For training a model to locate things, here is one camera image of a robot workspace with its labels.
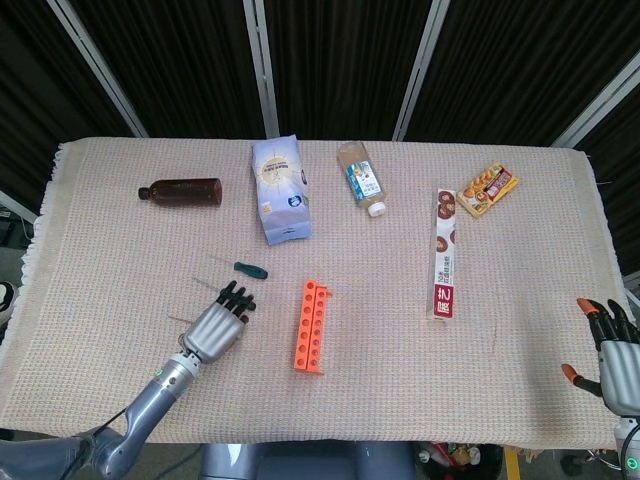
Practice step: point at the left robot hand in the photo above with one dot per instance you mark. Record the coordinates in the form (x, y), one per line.
(212, 332)

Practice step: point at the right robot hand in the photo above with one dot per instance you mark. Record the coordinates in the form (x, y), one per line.
(620, 370)

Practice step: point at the black metal precision screwdriver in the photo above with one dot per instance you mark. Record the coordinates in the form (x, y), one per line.
(180, 319)

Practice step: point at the thick green black screwdriver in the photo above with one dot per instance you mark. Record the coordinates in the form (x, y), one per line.
(206, 284)

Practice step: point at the slim green screwdriver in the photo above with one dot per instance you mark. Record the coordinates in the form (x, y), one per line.
(250, 270)

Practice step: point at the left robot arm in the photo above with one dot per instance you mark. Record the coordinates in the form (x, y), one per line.
(150, 405)

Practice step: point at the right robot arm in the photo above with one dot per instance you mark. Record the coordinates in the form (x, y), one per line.
(630, 450)

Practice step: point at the orange tool holder rack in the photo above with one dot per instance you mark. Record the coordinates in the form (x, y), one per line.
(309, 330)

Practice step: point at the brown plastic bottle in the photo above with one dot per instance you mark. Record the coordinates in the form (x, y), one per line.
(185, 191)

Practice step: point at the blue and white bag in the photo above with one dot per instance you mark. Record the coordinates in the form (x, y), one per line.
(282, 195)

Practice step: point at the grey robot torso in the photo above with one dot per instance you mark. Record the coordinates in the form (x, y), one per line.
(310, 462)

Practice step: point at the black trash bin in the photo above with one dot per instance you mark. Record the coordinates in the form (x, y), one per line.
(480, 462)

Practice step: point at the beige woven tablecloth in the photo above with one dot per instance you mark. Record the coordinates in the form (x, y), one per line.
(380, 310)

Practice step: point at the long white red cookie box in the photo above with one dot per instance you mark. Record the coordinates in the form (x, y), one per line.
(445, 260)

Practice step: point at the black and white shoe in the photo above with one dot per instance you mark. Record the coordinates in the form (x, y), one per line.
(6, 300)

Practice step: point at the clear bottle blue label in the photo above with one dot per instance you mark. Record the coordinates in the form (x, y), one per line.
(361, 177)

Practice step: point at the yellow snack box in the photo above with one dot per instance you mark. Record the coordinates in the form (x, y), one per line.
(486, 191)

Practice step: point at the grey partition frame post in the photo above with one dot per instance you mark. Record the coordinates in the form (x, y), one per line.
(262, 70)
(100, 70)
(600, 105)
(632, 285)
(419, 75)
(17, 206)

